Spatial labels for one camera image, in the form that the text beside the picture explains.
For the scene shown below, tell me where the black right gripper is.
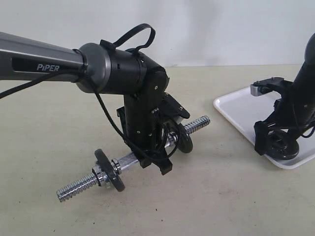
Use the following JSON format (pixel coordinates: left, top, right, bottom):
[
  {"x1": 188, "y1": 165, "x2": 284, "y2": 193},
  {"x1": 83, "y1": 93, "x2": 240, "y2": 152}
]
[{"x1": 254, "y1": 81, "x2": 315, "y2": 155}]

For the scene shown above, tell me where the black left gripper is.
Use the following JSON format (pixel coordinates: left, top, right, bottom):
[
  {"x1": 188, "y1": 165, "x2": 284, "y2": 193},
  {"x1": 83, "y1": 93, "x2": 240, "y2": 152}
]
[{"x1": 124, "y1": 71, "x2": 173, "y2": 175}]

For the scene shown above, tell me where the black weight plate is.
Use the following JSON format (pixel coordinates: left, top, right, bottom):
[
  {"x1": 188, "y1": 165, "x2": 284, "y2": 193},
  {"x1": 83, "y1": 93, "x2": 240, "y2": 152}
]
[{"x1": 266, "y1": 137, "x2": 299, "y2": 160}]

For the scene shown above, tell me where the chrome threaded dumbbell bar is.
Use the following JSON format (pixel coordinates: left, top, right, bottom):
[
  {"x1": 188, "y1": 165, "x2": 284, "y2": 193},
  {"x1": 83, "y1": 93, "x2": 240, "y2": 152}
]
[{"x1": 56, "y1": 116, "x2": 211, "y2": 202}]

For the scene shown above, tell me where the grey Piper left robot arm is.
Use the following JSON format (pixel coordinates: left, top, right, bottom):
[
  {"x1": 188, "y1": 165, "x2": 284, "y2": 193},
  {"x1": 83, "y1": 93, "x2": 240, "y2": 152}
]
[{"x1": 0, "y1": 30, "x2": 172, "y2": 174}]

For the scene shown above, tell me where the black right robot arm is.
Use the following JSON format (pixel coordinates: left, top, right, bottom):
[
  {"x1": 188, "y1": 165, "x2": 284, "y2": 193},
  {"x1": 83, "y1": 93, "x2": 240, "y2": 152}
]
[{"x1": 250, "y1": 36, "x2": 315, "y2": 160}]

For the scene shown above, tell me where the black plate without collar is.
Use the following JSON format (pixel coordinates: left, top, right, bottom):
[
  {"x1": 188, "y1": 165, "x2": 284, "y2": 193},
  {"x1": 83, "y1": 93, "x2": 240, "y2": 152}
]
[{"x1": 177, "y1": 123, "x2": 193, "y2": 154}]

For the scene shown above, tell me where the white rectangular plastic tray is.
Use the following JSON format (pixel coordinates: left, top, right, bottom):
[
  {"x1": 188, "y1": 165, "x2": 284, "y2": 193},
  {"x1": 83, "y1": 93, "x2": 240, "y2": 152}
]
[{"x1": 213, "y1": 87, "x2": 315, "y2": 170}]

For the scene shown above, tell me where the black plate with collar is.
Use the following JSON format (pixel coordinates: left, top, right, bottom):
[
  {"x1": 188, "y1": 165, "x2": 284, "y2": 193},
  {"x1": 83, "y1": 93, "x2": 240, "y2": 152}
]
[{"x1": 93, "y1": 149, "x2": 125, "y2": 192}]

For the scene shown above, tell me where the chrome spin-lock collar nut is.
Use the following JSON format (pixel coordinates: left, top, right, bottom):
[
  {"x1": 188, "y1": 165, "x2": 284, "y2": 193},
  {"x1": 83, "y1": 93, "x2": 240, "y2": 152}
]
[{"x1": 92, "y1": 165, "x2": 111, "y2": 188}]

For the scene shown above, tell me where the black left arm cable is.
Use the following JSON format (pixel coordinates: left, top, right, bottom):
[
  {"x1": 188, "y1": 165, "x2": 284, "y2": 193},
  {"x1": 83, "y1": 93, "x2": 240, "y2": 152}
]
[{"x1": 0, "y1": 23, "x2": 180, "y2": 163}]

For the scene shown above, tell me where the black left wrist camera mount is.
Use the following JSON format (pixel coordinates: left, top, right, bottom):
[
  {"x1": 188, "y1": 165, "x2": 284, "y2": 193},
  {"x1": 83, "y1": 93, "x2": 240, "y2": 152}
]
[{"x1": 160, "y1": 92, "x2": 190, "y2": 123}]

